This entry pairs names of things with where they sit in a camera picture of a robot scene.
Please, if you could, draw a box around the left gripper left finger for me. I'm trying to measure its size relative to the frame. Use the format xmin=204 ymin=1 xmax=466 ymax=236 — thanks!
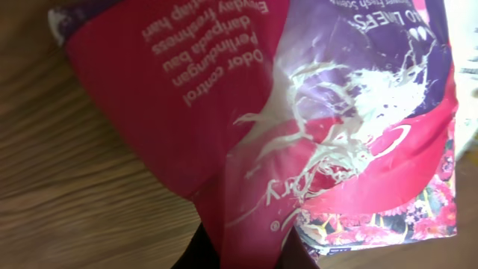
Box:
xmin=171 ymin=223 xmax=220 ymax=269

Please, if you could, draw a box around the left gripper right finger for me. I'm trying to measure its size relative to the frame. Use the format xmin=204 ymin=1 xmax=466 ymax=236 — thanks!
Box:
xmin=275 ymin=228 xmax=318 ymax=269

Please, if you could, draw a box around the red purple pad pack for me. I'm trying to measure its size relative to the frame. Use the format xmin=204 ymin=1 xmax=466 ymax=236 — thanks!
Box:
xmin=48 ymin=0 xmax=457 ymax=268

